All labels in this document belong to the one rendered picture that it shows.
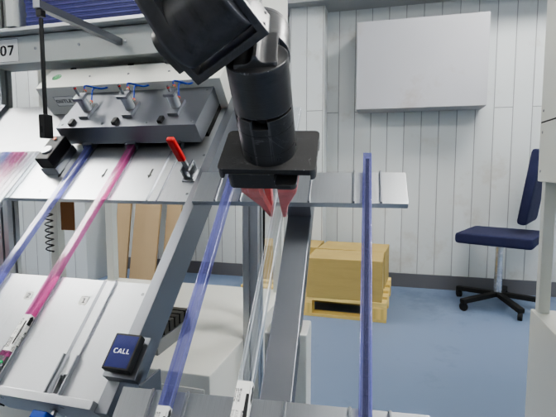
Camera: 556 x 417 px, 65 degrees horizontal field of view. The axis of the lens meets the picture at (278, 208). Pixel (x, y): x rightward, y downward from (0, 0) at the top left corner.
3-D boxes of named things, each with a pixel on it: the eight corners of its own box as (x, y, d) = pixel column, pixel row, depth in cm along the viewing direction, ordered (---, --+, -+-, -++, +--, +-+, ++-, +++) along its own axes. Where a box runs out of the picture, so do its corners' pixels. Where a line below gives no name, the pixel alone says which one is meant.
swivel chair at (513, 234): (540, 298, 349) (548, 150, 338) (565, 326, 287) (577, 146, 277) (448, 290, 370) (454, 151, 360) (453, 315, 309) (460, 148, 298)
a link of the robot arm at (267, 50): (218, 64, 36) (287, 59, 36) (227, 28, 41) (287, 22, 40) (233, 132, 41) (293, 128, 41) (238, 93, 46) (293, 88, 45)
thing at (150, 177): (197, 218, 85) (189, 200, 82) (-60, 209, 103) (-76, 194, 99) (238, 114, 106) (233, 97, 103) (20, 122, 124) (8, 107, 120)
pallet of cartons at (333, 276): (390, 291, 367) (391, 242, 364) (390, 323, 292) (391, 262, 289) (261, 283, 396) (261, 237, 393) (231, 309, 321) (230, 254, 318)
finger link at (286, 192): (251, 193, 56) (238, 133, 49) (305, 194, 55) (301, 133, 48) (241, 232, 52) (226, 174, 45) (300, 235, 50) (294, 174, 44)
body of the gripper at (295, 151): (232, 143, 50) (219, 86, 45) (320, 144, 49) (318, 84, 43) (219, 182, 46) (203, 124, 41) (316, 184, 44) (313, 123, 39)
